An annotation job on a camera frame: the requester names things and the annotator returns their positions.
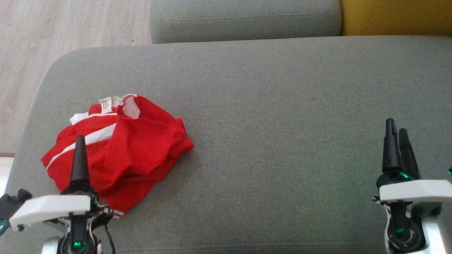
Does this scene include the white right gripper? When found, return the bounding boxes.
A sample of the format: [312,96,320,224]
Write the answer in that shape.
[373,118,452,254]

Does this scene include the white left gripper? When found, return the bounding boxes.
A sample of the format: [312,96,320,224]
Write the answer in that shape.
[10,135,113,254]

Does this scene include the red shirt with white sleeves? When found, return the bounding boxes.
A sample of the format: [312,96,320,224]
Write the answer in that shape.
[67,94,194,217]

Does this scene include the yellow cushion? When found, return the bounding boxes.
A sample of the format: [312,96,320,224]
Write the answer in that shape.
[340,0,452,36]

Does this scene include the grey sofa back cushion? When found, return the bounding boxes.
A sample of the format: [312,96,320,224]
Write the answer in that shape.
[150,0,342,44]

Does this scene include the black cable with teal plug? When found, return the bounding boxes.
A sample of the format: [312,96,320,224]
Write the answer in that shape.
[103,224,116,254]

